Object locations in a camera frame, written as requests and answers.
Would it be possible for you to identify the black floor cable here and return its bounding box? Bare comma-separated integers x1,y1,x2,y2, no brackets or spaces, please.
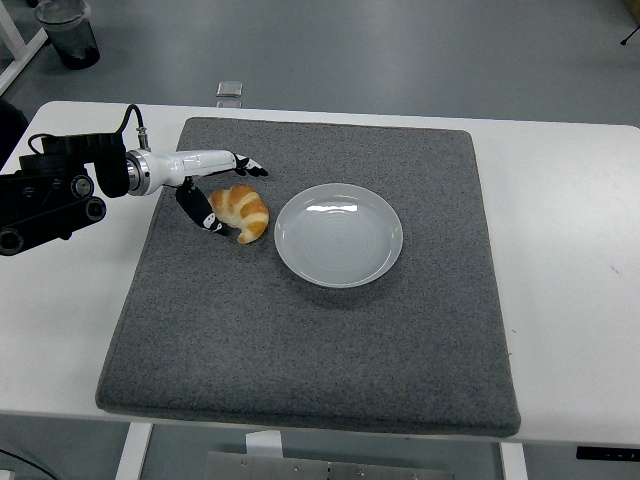
0,447,56,480

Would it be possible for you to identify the black table control panel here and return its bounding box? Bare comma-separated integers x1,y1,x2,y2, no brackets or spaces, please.
575,445,640,461

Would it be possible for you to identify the round grey plate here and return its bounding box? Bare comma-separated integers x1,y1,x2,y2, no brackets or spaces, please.
273,182,404,289

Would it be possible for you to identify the golden croissant bread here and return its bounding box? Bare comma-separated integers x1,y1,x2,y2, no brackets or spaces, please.
207,184,271,245

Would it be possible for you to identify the white table leg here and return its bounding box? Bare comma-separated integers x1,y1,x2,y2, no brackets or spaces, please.
499,442,529,480
114,422,154,480

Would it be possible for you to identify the white furniture frame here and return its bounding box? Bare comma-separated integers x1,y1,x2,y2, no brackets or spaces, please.
0,4,49,96

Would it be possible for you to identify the grey felt mat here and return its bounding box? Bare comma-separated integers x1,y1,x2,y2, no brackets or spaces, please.
94,116,522,440

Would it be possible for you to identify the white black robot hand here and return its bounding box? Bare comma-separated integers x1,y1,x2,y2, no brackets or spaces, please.
134,148,270,239

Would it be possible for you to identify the black bin with clear liner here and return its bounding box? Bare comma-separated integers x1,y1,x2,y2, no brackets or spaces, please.
33,0,101,70

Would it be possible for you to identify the white label under table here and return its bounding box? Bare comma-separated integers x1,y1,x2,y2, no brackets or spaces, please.
244,429,285,459

